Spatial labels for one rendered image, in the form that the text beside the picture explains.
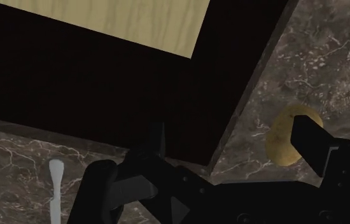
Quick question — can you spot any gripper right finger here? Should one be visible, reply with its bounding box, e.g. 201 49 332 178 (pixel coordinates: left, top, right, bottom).
290 115 350 224

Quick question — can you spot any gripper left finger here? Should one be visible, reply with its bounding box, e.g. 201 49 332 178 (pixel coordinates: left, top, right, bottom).
67 122 214 224

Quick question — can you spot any yellow-brown potato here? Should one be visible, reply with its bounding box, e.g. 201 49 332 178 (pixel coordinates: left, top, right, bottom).
265 104 324 167

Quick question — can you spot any white utensil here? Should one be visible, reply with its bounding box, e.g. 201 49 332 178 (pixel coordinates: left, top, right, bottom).
48 158 65 224

